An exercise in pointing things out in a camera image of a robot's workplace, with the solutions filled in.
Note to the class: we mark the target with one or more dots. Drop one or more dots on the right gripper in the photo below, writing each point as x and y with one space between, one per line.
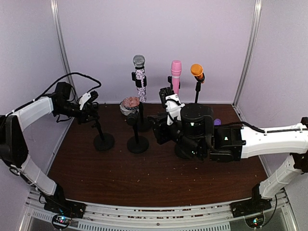
159 128

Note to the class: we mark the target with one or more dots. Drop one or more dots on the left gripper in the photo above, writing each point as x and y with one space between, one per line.
86 112

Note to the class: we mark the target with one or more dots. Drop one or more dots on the purple microphone's black stand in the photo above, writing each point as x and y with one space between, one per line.
103 141

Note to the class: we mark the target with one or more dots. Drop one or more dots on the black microphone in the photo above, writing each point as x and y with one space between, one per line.
132 118

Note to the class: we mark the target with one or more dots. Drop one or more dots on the purple microphone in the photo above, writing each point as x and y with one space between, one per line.
217 122

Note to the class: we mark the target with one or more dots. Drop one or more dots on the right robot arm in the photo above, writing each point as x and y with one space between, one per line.
191 127

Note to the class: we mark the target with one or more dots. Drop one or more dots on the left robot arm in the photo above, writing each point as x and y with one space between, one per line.
14 149

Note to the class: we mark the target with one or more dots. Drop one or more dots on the rhinestone microphone's black stand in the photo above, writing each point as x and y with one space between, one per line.
143 123

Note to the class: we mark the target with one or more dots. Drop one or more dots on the blue microphone's black stand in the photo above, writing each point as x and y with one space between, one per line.
186 151

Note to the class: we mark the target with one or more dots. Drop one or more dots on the pink microphone's black stand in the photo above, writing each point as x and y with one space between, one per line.
170 81

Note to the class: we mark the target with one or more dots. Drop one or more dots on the orange microphone's black stand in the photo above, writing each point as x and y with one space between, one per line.
197 90

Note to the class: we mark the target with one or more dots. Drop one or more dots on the pink microphone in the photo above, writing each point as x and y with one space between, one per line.
176 68

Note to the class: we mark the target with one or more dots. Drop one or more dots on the silver rhinestone microphone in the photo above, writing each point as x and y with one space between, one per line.
139 77

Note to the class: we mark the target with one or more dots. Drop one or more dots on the orange microphone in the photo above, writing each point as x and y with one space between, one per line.
198 72

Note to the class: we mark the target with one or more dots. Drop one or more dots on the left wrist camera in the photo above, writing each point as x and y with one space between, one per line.
88 97

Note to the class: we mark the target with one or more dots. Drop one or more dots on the front aluminium rail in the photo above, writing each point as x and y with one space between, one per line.
211 217

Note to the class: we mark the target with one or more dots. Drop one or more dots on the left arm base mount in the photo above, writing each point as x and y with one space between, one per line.
64 215

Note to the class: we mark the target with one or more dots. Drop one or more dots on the left aluminium frame post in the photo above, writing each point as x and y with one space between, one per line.
63 53

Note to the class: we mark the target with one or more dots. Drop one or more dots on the aluminium frame post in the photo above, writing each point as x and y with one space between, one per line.
249 52
63 53

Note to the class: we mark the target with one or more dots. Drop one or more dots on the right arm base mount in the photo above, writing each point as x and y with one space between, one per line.
252 211

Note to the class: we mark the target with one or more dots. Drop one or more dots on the right aluminium frame post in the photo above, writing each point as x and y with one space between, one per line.
249 52

